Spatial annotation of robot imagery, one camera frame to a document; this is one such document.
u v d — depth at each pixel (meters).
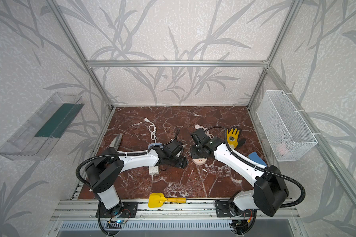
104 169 0.47
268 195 0.40
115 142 0.98
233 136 0.99
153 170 0.85
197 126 1.05
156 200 0.76
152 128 1.06
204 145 0.60
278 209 0.42
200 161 0.88
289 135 0.61
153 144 0.97
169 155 0.70
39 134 0.65
